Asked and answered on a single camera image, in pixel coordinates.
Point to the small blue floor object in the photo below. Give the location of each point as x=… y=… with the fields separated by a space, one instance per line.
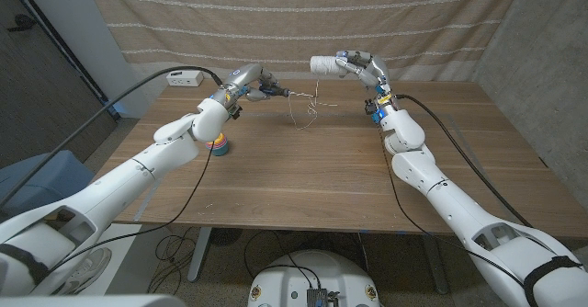
x=117 y=107

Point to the grey sneaker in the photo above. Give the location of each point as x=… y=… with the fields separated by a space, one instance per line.
x=89 y=270

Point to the grey table leg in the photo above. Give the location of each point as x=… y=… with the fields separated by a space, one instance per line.
x=435 y=265
x=200 y=254

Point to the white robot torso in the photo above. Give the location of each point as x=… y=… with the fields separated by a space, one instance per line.
x=289 y=279

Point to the black round floor object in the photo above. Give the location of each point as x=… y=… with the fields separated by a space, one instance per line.
x=225 y=236

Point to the stacked colourful cups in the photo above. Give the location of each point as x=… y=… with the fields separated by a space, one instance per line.
x=220 y=148

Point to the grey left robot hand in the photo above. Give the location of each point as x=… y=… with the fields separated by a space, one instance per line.
x=245 y=77

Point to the grey torso electronics module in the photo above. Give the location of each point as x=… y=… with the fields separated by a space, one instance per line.
x=318 y=298

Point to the beige striped backdrop cloth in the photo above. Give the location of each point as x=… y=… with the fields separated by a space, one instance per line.
x=413 y=22

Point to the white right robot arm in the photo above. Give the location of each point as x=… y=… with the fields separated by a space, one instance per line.
x=459 y=210

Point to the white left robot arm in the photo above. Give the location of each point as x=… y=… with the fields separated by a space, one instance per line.
x=115 y=183

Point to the white power strip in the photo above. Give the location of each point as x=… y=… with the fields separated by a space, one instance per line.
x=181 y=81

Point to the blue upholstered seat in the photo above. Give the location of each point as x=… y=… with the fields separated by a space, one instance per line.
x=41 y=178

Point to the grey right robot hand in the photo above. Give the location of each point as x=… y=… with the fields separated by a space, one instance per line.
x=374 y=70

